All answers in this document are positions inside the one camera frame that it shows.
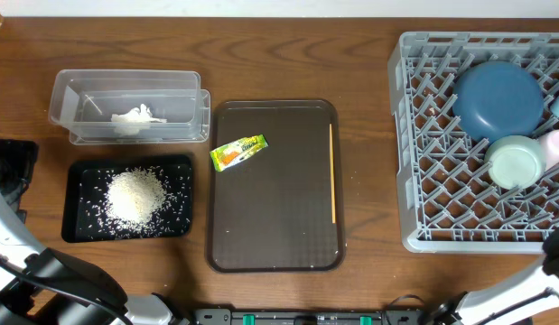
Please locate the wooden chopstick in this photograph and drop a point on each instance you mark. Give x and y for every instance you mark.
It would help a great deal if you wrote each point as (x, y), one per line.
(332, 177)

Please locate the brown serving tray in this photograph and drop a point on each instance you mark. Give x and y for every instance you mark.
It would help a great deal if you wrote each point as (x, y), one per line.
(272, 212)

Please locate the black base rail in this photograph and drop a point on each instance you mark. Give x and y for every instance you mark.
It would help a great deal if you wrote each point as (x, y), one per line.
(229, 317)

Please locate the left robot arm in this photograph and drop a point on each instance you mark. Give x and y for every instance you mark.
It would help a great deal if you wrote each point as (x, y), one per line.
(40, 285)

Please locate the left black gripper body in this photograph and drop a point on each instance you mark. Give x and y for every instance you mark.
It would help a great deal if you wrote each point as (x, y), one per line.
(12, 169)

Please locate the grey dishwasher rack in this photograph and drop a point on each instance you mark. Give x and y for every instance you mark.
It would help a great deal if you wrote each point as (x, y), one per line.
(447, 201)

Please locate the white tissue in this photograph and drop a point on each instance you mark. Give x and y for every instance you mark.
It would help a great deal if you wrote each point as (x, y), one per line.
(135, 120)

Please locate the mint green bowl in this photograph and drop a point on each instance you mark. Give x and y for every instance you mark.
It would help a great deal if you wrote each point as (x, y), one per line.
(515, 161)

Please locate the pink cup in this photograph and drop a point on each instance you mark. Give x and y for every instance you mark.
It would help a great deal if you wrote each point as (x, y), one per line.
(550, 145)

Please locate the dark blue plate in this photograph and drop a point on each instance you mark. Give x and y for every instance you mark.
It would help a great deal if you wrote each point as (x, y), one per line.
(496, 99)

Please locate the black plastic tray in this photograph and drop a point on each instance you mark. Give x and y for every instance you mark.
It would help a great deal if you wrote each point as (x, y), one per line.
(76, 175)

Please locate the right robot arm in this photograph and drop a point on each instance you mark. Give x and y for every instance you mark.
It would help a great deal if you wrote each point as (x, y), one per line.
(518, 298)

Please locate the clear plastic bin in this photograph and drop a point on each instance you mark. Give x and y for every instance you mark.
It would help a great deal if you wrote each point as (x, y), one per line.
(86, 80)

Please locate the pile of white rice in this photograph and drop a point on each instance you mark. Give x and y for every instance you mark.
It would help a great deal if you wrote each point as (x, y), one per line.
(134, 202)

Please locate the green snack wrapper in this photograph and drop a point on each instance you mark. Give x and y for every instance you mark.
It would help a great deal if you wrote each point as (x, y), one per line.
(236, 152)

